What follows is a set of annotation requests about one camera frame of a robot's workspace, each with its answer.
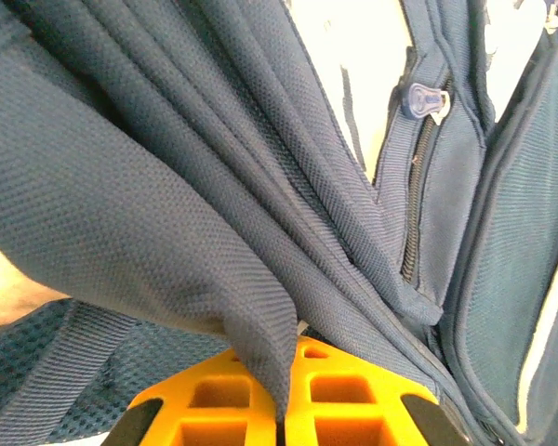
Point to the navy blue backpack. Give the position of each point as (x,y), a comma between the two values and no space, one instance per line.
(167,186)

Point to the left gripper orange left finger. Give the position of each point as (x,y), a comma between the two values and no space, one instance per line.
(214,413)

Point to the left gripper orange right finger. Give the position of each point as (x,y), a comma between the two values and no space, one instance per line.
(353,409)

